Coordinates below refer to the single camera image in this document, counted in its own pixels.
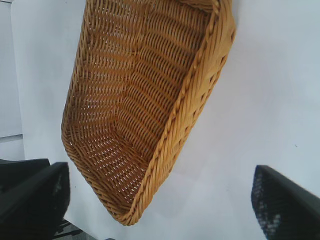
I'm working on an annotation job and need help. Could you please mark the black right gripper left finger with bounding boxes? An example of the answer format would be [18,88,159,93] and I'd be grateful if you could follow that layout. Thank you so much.
[0,161,72,240]

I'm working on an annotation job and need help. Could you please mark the woven wicker basket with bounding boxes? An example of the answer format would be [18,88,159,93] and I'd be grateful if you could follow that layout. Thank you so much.
[60,0,237,227]

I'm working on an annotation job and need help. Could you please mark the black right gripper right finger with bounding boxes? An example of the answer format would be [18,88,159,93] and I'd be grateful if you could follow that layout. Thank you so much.
[250,164,320,240]

